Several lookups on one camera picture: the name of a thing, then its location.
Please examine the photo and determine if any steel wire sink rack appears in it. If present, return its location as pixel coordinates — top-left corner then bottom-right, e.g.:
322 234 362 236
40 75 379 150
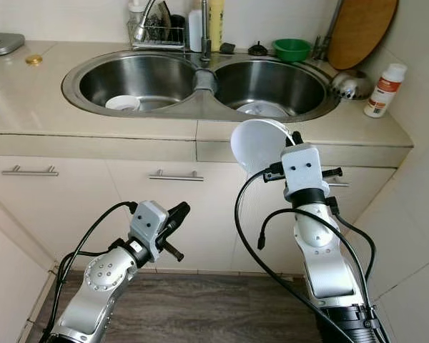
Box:
127 19 187 49

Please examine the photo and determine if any grey handled kitchen tool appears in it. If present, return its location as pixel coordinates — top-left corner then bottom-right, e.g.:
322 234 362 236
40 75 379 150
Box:
313 0 344 61

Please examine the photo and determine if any stainless steel double sink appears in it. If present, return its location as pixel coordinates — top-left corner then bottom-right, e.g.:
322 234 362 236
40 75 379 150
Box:
61 49 340 122

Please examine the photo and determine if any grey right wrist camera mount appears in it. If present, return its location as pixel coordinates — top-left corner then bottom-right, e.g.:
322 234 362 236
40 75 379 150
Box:
281 143 328 203

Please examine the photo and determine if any small white bowl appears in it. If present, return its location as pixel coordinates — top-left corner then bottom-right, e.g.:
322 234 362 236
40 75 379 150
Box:
105 94 141 111

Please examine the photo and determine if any shiny steel bowl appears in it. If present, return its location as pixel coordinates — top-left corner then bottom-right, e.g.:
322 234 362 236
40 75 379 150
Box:
330 69 375 101

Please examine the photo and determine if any yellow squeeze bottle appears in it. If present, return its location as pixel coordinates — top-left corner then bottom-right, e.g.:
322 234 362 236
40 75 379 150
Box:
209 0 225 52

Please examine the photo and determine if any white bottle orange label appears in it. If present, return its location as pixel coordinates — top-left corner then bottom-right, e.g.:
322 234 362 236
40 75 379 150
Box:
363 63 408 119

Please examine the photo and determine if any steel bar drawer handle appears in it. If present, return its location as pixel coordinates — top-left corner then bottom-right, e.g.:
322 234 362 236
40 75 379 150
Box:
1 165 59 177
149 169 205 182

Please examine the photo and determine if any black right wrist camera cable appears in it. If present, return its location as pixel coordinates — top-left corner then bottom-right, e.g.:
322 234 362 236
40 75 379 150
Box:
233 163 362 343

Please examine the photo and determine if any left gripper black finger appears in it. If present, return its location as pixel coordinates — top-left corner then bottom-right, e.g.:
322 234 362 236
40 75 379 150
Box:
167 201 192 237

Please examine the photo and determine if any clear soap pump bottle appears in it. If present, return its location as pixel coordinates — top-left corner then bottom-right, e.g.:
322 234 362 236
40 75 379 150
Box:
127 0 145 29

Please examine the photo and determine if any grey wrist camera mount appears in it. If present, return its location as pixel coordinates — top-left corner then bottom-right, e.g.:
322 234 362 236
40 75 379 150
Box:
129 201 171 247
281 143 328 203

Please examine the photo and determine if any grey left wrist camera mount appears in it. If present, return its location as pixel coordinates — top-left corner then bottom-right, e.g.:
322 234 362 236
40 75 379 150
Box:
129 201 171 247

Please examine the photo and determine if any white floral plate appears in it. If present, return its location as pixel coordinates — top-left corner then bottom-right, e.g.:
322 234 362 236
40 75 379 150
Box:
230 119 295 174

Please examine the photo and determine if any black sink stopper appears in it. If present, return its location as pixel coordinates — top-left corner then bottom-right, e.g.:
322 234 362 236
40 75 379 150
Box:
247 41 270 56

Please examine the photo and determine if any white side cabinet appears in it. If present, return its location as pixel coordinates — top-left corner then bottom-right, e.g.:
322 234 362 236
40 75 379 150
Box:
0 189 51 343

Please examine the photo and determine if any cream kitchen base cabinet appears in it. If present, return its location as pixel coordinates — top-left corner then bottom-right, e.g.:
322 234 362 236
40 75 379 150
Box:
0 132 415 276

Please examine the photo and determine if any green plastic bowl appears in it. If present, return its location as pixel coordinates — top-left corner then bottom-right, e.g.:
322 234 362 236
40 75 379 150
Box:
273 38 312 63

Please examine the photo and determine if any round wooden cutting board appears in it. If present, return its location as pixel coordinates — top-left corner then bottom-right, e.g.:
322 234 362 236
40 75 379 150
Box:
327 0 400 71

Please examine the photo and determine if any flexible steel gooseneck faucet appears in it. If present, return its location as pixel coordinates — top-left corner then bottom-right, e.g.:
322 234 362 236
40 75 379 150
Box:
132 0 212 65

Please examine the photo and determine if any grey dishcloth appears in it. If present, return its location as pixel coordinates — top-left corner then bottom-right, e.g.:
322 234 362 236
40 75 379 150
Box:
193 69 215 91

